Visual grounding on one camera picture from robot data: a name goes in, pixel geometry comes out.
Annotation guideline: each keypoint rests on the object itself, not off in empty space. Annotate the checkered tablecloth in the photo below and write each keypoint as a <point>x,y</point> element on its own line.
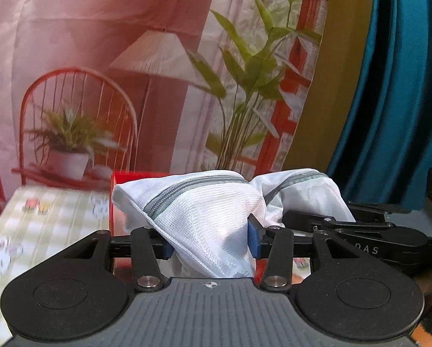
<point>39,231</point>

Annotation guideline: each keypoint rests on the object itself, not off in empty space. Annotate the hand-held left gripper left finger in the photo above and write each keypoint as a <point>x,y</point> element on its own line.
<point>156,247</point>

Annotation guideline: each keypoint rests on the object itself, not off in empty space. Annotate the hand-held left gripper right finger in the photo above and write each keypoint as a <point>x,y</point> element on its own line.
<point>254,235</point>

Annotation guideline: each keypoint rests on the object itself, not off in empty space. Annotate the red cardboard box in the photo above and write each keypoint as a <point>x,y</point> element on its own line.
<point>129,178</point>

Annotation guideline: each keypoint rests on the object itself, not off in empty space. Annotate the white mesh laundry bag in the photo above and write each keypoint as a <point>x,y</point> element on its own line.
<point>201,224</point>

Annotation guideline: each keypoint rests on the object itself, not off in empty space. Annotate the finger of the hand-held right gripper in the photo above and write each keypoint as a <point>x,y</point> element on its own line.
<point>375,210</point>
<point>310,218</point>

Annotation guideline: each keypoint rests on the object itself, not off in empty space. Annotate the printed backdrop cloth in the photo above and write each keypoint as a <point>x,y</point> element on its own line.
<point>93,25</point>

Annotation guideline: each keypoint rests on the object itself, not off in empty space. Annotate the teal curtain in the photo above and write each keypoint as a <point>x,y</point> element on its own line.
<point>400,79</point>

